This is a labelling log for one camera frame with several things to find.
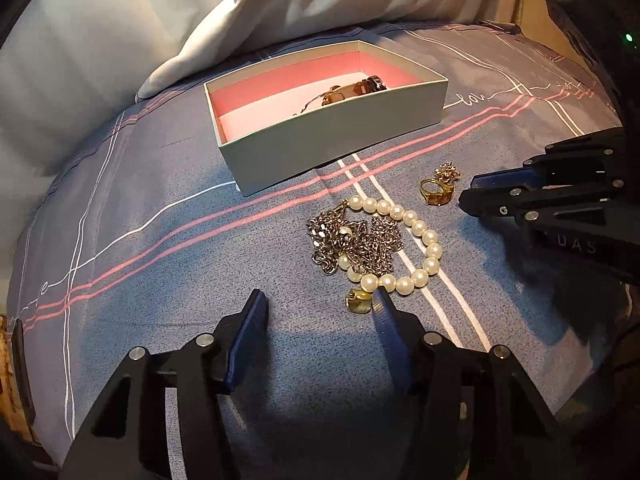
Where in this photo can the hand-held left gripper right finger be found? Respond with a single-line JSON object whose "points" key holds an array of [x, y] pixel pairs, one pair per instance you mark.
{"points": [[387, 325]]}

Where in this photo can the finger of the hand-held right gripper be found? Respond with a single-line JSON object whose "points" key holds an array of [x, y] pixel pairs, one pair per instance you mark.
{"points": [[492, 182], [580, 152]]}

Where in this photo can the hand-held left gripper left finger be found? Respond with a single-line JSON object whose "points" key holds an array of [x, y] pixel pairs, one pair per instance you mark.
{"points": [[250, 325]]}

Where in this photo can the small gold crystal earring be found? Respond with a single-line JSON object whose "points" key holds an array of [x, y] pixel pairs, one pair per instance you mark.
{"points": [[446, 172]]}

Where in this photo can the white box with pink lining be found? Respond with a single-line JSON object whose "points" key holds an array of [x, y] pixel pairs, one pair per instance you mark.
{"points": [[325, 140]]}

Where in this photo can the blue striped bedsheet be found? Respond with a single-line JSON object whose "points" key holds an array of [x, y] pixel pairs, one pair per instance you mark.
{"points": [[150, 240]]}

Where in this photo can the white curtain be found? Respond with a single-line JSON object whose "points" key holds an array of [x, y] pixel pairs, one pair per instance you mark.
{"points": [[125, 35]]}

